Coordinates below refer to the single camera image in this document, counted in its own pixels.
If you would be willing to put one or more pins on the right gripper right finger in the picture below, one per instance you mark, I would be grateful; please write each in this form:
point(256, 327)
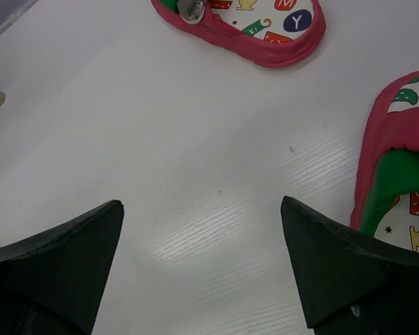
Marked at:
point(349, 282)

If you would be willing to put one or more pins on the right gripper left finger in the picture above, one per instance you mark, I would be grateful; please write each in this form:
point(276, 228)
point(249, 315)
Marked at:
point(53, 281)

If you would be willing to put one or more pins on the pink patterned sandal near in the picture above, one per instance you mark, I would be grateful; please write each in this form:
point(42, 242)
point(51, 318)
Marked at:
point(387, 185)

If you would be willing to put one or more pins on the pink patterned sandal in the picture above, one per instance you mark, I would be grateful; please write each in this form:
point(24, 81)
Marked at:
point(387, 185)
point(271, 34)

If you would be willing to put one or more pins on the pink patterned sandal far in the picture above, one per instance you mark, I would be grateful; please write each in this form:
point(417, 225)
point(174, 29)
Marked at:
point(271, 34)

